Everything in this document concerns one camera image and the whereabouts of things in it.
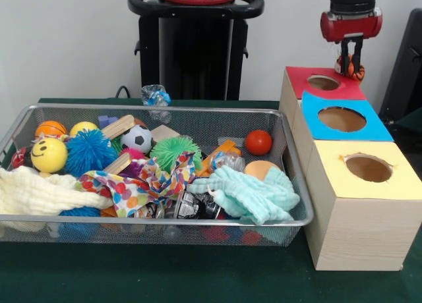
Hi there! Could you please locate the green furry monster toy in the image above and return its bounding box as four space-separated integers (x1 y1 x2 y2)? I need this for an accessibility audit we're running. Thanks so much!
150 136 202 172

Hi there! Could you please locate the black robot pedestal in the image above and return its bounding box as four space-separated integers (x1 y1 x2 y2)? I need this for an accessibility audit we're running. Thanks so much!
128 0 265 101

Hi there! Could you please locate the orange flat plastic toy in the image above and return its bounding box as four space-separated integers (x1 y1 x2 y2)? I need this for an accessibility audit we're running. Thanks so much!
195 141 246 179

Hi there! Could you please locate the dark green table cloth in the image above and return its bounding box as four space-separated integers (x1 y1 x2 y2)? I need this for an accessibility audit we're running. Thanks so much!
0 97 422 303

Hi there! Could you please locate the cream yellow cloth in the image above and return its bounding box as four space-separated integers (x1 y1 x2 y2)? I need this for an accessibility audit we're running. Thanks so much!
0 166 113 216

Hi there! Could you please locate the large yellow ball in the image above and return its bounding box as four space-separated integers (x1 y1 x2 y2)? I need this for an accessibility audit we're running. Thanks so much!
31 137 69 174

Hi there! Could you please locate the blue spiky ball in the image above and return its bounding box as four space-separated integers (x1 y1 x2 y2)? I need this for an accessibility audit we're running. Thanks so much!
65 128 119 179
59 206 102 218

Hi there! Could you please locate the wooden box with three holes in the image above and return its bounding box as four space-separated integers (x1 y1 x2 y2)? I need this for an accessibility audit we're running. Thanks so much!
280 67 422 272

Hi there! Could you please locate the red ball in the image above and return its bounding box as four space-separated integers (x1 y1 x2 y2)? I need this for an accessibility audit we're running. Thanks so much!
246 130 273 157

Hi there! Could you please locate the shallow clear mesh bin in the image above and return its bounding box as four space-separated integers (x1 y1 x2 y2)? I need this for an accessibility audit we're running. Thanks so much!
0 103 314 248

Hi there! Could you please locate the black stand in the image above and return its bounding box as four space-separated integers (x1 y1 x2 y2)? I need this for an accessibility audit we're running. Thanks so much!
382 9 422 129

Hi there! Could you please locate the mint green cloth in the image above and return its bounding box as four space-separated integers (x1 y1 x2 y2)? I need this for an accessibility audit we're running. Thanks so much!
188 165 301 226

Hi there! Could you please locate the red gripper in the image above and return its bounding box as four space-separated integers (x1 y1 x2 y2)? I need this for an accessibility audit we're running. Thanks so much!
320 8 384 77

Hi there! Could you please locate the orange toy basketball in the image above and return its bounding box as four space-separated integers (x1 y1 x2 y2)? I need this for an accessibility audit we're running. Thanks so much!
36 121 69 139

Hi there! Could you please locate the toy hamburger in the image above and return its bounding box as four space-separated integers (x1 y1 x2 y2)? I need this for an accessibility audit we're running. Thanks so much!
244 159 281 182

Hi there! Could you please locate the colourful polka dot cloth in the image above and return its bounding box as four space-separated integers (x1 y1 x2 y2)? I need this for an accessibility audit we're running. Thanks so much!
78 151 196 218

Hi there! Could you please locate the crushed clear plastic bottle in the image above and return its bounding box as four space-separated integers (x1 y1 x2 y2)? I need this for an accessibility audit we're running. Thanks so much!
141 84 172 123

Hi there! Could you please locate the orange striped tiger plush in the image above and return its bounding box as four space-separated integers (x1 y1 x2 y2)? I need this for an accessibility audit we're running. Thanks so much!
334 53 366 82

